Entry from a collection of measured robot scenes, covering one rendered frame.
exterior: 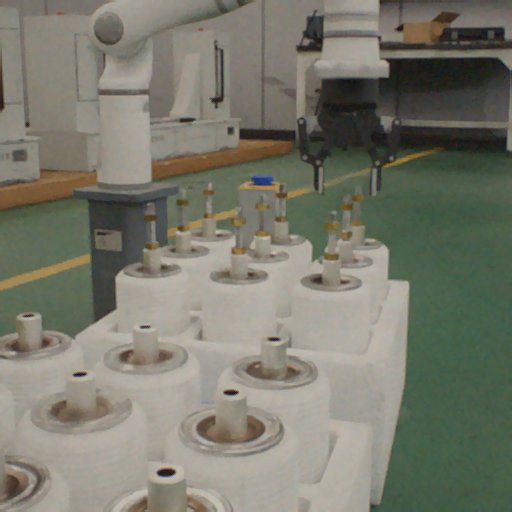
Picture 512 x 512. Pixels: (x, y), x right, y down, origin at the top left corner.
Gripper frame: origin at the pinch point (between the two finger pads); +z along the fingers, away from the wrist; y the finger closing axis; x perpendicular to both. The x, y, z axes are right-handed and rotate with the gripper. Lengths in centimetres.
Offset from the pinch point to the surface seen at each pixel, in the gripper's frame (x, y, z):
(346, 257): 1.1, -0.1, 9.7
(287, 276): 1.0, 7.9, 12.6
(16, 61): -213, 134, -22
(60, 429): 55, 21, 10
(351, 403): 19.9, -0.8, 22.8
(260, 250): -0.9, 11.8, 9.4
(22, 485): 63, 20, 10
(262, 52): -574, 64, -39
